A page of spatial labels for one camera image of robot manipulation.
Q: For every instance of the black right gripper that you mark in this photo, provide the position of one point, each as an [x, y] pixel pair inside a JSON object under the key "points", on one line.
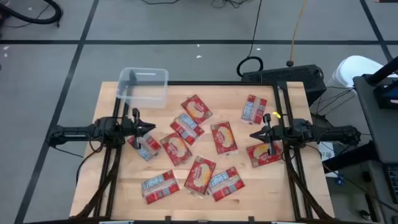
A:
{"points": [[275, 133]]}

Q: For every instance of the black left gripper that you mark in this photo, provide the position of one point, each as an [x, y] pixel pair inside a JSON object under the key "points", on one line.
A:
{"points": [[132, 129]]}

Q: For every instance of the red popcorn bag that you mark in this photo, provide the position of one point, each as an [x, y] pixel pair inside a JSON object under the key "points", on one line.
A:
{"points": [[224, 137], [199, 175], [225, 183], [176, 148], [149, 149], [187, 128], [259, 154], [254, 109], [160, 186], [196, 109]]}

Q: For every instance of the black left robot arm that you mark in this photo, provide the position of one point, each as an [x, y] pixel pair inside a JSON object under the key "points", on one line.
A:
{"points": [[77, 132]]}

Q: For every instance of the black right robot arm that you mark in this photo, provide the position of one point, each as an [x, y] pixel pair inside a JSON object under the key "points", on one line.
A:
{"points": [[335, 135]]}

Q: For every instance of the small yellow tag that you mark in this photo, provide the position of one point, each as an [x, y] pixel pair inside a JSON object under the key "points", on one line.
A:
{"points": [[276, 115]]}

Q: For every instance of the clear plastic bin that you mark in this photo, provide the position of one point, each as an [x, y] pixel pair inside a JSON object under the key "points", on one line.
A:
{"points": [[143, 93]]}

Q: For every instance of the black computer tower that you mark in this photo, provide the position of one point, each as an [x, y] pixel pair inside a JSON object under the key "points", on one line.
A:
{"points": [[289, 77]]}

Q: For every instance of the dark grey desk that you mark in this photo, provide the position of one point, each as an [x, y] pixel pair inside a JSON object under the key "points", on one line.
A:
{"points": [[382, 130]]}

